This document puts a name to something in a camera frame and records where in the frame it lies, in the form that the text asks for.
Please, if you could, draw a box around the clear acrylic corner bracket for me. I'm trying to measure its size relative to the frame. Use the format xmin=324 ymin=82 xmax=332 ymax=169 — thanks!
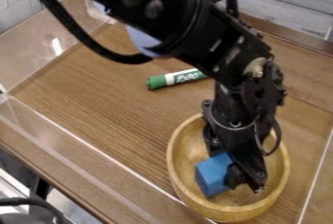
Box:
xmin=84 ymin=0 xmax=118 ymax=24

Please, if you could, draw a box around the black metal table bracket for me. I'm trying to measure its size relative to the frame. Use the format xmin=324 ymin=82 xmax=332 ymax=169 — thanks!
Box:
xmin=24 ymin=195 xmax=75 ymax=224

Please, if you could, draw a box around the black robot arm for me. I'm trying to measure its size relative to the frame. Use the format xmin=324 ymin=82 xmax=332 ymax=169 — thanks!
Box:
xmin=40 ymin=0 xmax=286 ymax=197

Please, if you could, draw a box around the blue foam block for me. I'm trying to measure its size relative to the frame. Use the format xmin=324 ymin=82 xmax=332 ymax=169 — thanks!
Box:
xmin=195 ymin=153 xmax=233 ymax=198

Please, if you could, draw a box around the green Expo dry-erase marker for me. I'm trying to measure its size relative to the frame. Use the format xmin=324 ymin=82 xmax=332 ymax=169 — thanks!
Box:
xmin=146 ymin=68 xmax=207 ymax=90

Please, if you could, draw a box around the brown wooden bowl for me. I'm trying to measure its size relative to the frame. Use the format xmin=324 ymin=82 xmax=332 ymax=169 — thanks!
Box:
xmin=166 ymin=114 xmax=290 ymax=223

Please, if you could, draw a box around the black cable under table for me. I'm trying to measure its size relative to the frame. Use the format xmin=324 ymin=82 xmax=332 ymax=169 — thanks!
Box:
xmin=0 ymin=197 xmax=58 ymax=224

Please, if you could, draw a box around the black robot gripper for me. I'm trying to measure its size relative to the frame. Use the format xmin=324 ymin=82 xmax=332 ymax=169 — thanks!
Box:
xmin=202 ymin=61 xmax=286 ymax=193

